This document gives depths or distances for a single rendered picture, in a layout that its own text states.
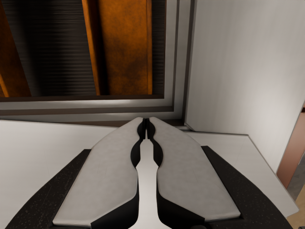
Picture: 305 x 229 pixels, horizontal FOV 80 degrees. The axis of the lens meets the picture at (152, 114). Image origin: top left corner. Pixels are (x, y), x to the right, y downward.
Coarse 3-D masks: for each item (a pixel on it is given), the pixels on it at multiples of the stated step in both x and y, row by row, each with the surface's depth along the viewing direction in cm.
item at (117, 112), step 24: (168, 0) 12; (192, 0) 11; (168, 24) 13; (192, 24) 11; (168, 48) 14; (168, 72) 15; (48, 96) 16; (72, 96) 16; (96, 96) 16; (120, 96) 16; (144, 96) 16; (168, 96) 16; (24, 120) 15; (48, 120) 15; (72, 120) 15; (96, 120) 15; (120, 120) 15; (168, 120) 15
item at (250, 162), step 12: (252, 144) 15; (240, 156) 16; (252, 156) 16; (240, 168) 16; (252, 168) 16; (264, 168) 17; (252, 180) 17; (264, 180) 17; (276, 180) 17; (264, 192) 18; (276, 192) 18
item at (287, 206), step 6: (282, 198) 19; (288, 198) 19; (276, 204) 19; (282, 204) 19; (288, 204) 19; (294, 204) 19; (282, 210) 19; (288, 210) 19; (294, 210) 20; (288, 216) 20
